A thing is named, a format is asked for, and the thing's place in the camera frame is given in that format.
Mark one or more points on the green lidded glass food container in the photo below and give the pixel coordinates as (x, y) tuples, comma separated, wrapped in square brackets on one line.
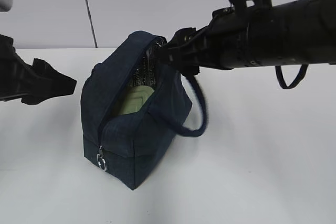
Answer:
[(132, 100)]

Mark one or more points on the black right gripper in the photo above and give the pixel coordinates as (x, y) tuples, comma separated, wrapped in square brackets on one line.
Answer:
[(222, 44)]

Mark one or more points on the dark navy fabric lunch bag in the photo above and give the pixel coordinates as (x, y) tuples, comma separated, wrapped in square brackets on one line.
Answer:
[(130, 146)]

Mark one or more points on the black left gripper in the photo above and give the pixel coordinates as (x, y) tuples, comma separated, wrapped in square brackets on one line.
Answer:
[(18, 81)]

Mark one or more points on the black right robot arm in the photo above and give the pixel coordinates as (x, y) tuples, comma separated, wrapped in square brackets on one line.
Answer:
[(296, 33)]

